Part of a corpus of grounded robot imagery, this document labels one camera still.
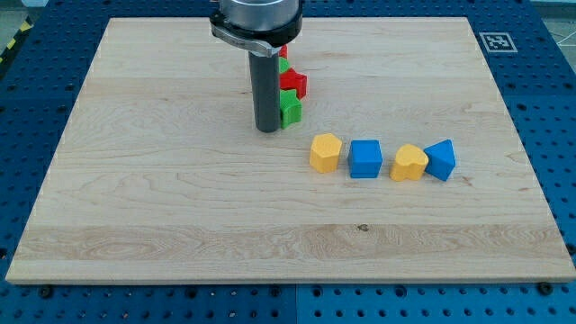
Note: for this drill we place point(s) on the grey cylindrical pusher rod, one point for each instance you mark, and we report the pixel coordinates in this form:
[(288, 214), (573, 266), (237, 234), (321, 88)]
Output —
[(265, 82)]

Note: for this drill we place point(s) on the yellow hexagon block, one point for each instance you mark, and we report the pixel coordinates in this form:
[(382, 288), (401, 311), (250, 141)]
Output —
[(325, 152)]

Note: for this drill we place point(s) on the green block behind rod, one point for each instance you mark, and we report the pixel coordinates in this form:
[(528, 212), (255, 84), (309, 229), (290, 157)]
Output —
[(284, 65)]

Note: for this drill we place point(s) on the red star block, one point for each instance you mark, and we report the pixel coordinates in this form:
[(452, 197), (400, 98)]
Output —
[(293, 80)]

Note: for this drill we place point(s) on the red block behind rod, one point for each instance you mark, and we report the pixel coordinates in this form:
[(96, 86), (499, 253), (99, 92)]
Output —
[(283, 53)]

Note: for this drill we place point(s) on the green star block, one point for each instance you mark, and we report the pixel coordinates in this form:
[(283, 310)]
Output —
[(290, 108)]

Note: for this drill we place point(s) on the blue cube block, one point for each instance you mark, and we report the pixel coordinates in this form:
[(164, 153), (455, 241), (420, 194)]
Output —
[(365, 158)]

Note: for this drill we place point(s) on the wooden board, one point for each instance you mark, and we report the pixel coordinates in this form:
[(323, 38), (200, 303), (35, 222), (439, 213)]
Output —
[(161, 177)]

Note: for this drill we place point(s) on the yellow heart block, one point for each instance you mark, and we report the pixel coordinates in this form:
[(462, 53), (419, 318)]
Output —
[(409, 163)]

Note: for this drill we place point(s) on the blue triangle block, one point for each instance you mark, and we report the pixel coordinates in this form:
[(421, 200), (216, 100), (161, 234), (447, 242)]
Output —
[(441, 159)]

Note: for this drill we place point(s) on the fiducial marker tag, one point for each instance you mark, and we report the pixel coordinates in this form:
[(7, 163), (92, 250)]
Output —
[(498, 42)]

